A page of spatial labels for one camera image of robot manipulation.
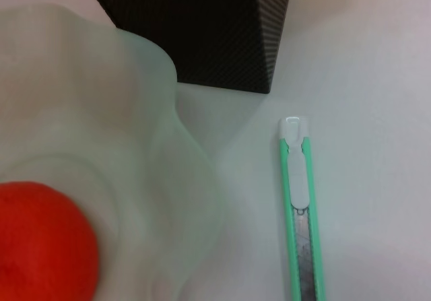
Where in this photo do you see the green utility knife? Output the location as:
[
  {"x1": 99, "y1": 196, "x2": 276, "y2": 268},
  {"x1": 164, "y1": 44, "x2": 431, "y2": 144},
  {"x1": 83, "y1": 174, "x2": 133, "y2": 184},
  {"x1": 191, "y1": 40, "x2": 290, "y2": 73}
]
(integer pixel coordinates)
[{"x1": 277, "y1": 115, "x2": 328, "y2": 301}]

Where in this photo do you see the green glass fruit plate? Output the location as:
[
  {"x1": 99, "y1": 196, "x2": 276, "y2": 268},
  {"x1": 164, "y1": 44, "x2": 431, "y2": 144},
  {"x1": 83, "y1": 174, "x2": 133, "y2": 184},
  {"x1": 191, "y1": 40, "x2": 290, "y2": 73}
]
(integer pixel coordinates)
[{"x1": 0, "y1": 3, "x2": 226, "y2": 301}]

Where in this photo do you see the orange fruit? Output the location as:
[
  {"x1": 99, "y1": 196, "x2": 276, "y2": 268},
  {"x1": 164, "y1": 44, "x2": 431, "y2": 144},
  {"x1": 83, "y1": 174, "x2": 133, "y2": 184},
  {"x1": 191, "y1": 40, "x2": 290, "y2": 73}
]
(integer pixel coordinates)
[{"x1": 0, "y1": 180, "x2": 99, "y2": 301}]

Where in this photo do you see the black mesh pen holder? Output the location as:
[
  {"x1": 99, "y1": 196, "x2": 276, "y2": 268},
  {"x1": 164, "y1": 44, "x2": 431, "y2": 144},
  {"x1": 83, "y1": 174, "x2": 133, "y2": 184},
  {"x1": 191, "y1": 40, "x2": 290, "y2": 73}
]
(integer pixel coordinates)
[{"x1": 81, "y1": 0, "x2": 292, "y2": 95}]

